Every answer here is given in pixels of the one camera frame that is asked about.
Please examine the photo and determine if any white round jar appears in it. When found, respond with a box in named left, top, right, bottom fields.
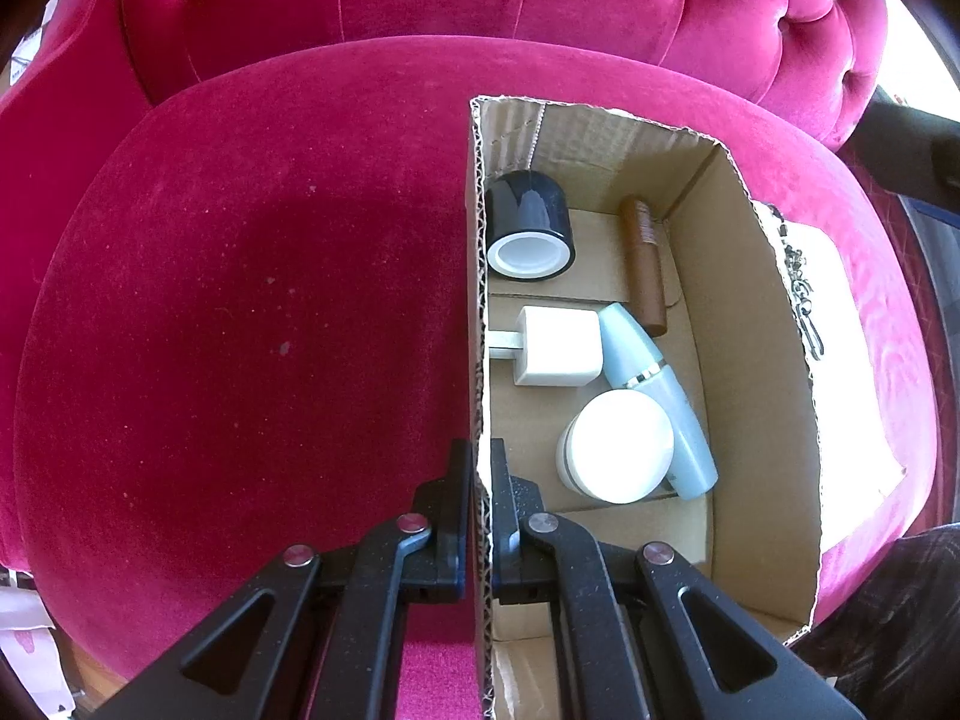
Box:
left=556, top=388, right=674, bottom=505

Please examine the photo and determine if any light blue bottle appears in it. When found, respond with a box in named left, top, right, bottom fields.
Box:
left=598, top=302, right=719, bottom=500

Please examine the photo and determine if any metal chain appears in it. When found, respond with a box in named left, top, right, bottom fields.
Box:
left=776, top=217, right=826, bottom=358

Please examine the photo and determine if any black round jar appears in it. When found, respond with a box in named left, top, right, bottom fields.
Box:
left=486, top=171, right=577, bottom=283

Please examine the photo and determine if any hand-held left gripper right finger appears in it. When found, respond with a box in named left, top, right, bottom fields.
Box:
left=489, top=439, right=863, bottom=720

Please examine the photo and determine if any dark patterned clothing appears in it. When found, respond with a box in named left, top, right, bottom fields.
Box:
left=787, top=521, right=960, bottom=702

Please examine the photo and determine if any pink velvet sofa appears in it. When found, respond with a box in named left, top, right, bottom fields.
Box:
left=0, top=0, right=942, bottom=720

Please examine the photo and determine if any white square bottle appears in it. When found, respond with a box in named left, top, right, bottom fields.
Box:
left=487, top=305, right=605, bottom=389

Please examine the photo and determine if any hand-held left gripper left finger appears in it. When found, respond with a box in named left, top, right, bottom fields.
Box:
left=97, top=436, right=473, bottom=720

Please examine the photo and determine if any white paper bag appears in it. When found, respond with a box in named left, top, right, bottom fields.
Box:
left=0, top=577, right=83, bottom=717

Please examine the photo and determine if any brown cosmetic tube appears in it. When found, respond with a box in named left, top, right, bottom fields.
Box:
left=619, top=196, right=671, bottom=338

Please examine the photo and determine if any white paper sheet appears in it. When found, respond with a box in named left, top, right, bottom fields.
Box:
left=754, top=201, right=910, bottom=541

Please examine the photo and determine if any cardboard box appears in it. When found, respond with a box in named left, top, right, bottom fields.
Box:
left=469, top=95, right=826, bottom=720

